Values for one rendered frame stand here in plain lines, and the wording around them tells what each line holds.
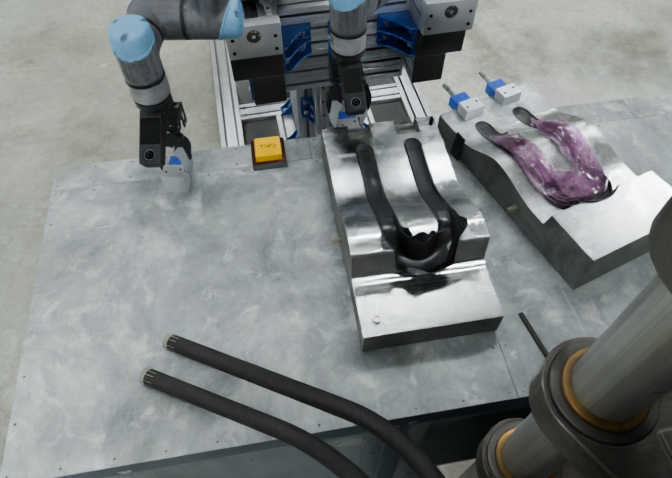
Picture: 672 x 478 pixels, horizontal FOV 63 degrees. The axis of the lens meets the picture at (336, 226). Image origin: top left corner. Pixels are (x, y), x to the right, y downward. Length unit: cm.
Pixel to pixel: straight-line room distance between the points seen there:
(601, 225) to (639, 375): 73
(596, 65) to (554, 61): 20
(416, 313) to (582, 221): 37
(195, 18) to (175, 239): 45
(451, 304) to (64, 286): 76
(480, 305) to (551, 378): 53
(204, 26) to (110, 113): 175
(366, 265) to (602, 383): 61
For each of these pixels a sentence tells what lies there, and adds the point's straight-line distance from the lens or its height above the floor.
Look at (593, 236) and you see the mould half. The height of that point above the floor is 91.
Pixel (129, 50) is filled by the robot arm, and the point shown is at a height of 117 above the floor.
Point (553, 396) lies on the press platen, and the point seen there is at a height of 129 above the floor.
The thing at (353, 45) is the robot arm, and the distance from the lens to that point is 117.
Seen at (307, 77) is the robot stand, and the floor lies 72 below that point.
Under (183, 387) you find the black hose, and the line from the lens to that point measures 101.
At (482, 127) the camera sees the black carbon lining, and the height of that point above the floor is 85.
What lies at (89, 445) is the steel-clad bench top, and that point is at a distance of 108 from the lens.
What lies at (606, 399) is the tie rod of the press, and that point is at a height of 133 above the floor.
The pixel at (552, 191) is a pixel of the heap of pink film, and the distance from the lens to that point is 122.
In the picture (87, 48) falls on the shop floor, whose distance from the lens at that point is 327.
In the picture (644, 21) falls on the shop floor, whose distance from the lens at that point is 358.
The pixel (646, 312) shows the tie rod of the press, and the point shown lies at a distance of 41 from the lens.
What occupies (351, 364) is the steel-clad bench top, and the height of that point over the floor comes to 80.
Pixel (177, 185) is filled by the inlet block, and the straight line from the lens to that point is 128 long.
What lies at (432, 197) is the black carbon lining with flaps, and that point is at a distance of 114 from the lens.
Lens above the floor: 176
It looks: 54 degrees down
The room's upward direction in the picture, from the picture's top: 1 degrees counter-clockwise
